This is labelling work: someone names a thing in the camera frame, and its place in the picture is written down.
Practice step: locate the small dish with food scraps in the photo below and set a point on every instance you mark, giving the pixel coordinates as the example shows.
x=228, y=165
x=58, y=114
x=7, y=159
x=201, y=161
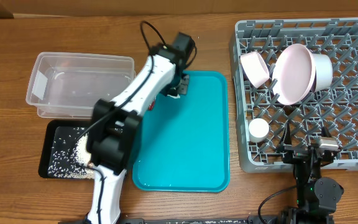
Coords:
x=255, y=68

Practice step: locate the red snack wrapper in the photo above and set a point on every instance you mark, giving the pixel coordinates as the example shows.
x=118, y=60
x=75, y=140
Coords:
x=151, y=106

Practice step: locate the white round plate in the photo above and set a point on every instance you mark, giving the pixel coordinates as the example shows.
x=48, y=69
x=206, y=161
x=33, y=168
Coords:
x=294, y=71

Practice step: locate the white cup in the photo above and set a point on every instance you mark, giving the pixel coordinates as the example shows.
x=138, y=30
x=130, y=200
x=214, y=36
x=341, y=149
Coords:
x=324, y=72

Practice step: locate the black rectangular tray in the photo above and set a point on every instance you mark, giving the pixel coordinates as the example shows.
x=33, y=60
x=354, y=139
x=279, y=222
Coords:
x=50, y=131

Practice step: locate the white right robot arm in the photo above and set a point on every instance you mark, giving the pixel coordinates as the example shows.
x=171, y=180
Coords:
x=317, y=196

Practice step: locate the spilled rice food scraps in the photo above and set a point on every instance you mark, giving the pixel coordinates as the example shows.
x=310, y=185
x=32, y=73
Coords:
x=69, y=158

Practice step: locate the grey round bowl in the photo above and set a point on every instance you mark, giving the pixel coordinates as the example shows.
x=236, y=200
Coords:
x=258, y=130

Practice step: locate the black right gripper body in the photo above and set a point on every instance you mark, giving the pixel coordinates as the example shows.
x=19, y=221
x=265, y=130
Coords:
x=296, y=152

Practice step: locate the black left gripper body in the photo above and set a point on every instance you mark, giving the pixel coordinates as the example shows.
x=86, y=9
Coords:
x=179, y=83

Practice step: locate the white tissue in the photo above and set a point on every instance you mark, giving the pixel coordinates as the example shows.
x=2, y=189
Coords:
x=175, y=97

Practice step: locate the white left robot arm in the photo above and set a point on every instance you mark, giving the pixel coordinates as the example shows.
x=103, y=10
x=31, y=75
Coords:
x=114, y=135

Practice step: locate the teal plastic tray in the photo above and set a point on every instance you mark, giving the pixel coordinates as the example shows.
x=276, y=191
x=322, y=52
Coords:
x=185, y=142

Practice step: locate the grey dishwasher rack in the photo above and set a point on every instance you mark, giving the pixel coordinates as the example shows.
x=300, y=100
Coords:
x=335, y=108

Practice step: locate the clear plastic bin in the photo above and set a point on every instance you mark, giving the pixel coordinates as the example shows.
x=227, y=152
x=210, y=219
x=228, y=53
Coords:
x=66, y=85

